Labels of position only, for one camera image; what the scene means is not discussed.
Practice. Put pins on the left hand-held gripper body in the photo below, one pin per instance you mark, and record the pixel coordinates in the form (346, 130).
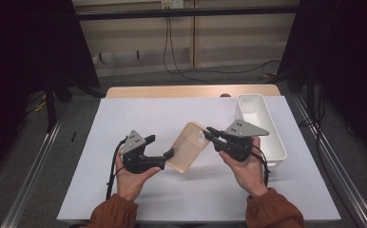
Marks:
(137, 160)

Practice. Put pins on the light wooden table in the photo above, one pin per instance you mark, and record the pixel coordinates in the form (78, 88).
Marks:
(172, 91)

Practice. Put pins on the beige phone case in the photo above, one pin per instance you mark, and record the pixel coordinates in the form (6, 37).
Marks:
(188, 148)

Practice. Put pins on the white wall socket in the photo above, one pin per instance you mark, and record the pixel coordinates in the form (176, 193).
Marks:
(172, 3)

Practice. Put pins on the black metal crossbar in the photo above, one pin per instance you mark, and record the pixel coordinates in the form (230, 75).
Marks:
(188, 12)

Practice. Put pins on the person's left hand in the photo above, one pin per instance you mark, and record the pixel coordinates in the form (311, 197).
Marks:
(131, 183)

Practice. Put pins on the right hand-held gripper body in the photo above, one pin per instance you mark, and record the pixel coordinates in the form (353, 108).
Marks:
(240, 145)

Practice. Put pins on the white paper sheet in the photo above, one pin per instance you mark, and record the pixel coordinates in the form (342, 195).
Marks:
(140, 114)

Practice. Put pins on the black stand leg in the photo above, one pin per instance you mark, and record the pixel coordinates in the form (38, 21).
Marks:
(51, 107)

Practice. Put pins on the metal floor rail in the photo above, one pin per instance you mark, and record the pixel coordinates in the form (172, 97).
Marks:
(29, 177)
(340, 164)

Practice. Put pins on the dark curtain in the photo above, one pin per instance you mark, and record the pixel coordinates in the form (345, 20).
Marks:
(20, 63)
(340, 63)

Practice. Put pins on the person's right hand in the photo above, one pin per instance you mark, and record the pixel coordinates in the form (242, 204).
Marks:
(249, 174)

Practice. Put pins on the white plastic bin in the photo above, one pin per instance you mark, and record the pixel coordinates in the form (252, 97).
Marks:
(255, 107)

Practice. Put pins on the small black floor item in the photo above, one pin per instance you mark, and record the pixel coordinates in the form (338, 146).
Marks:
(73, 136)

